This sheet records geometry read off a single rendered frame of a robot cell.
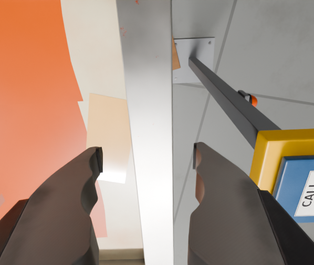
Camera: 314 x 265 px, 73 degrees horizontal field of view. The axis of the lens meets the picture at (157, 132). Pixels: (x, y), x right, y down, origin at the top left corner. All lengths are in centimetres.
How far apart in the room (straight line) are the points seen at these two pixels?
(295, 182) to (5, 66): 32
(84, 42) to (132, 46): 6
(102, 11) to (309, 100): 139
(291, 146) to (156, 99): 17
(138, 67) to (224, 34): 105
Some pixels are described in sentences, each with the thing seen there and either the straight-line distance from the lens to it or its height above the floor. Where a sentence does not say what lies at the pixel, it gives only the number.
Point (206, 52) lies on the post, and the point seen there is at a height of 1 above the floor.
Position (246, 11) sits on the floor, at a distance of 124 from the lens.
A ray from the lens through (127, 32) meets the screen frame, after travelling 17.
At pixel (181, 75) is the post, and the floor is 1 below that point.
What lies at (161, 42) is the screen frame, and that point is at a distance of 17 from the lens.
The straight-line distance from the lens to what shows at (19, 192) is 32.
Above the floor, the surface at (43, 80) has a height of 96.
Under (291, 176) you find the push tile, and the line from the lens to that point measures 28.
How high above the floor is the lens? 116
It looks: 63 degrees down
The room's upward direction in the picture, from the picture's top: 179 degrees clockwise
